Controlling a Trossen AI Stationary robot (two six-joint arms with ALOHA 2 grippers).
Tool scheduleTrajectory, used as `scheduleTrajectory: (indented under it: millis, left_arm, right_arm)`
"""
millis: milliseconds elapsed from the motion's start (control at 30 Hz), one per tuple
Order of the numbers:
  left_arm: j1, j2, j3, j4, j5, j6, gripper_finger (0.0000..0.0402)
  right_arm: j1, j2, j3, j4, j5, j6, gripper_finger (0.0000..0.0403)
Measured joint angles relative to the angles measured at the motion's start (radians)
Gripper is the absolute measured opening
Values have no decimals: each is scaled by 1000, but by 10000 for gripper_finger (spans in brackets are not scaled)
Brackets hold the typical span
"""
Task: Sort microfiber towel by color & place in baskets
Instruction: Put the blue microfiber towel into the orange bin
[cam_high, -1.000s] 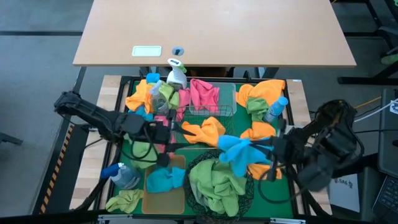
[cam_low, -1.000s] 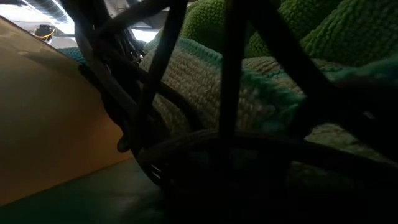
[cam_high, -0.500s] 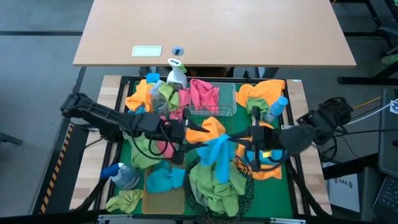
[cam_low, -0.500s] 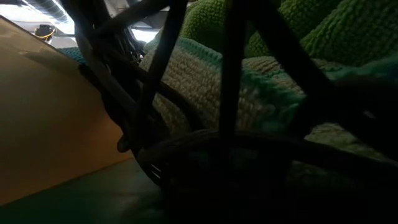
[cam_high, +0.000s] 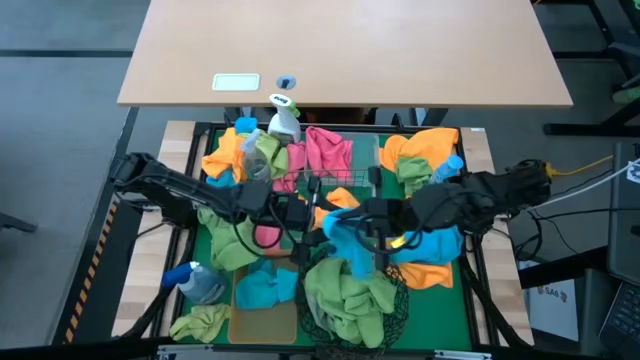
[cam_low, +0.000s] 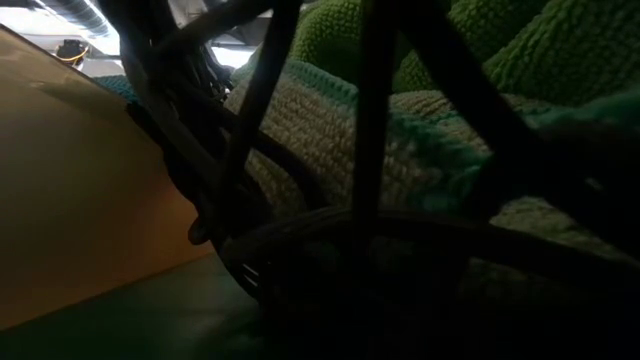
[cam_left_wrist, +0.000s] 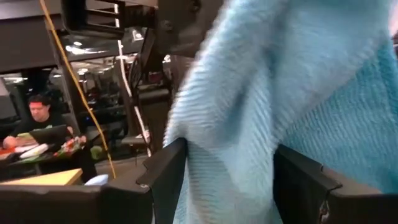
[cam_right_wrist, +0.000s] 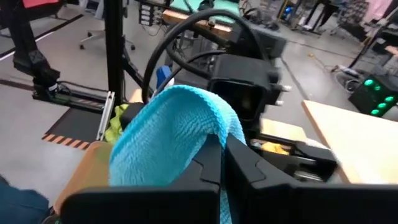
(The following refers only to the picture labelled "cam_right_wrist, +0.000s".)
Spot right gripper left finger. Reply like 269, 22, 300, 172
60, 133, 223, 224

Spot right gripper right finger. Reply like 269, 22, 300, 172
225, 133, 398, 224

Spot orange microfiber towel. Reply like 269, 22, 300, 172
260, 141, 290, 156

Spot blue microfiber towel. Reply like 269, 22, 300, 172
108, 84, 247, 224
0, 175, 51, 224

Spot green microfiber towel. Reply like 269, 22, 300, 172
104, 103, 130, 144

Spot beige wooden desk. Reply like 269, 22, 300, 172
301, 99, 398, 185

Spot black device green lights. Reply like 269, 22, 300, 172
347, 73, 398, 118

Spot white power strip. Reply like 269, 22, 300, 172
337, 64, 361, 78

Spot black hazard-striped floor mat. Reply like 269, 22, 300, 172
41, 107, 108, 151

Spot black drawer cabinet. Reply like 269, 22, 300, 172
138, 2, 162, 27

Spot workbench with teal mat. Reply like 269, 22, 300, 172
161, 0, 243, 35

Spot white office chair base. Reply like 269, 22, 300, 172
79, 29, 137, 51

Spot black equipment stand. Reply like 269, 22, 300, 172
0, 0, 62, 97

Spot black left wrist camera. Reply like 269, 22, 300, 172
207, 54, 282, 130

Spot silver aluminium bracket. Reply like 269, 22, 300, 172
96, 91, 116, 141

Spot thick black cable loop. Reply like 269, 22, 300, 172
141, 8, 268, 105

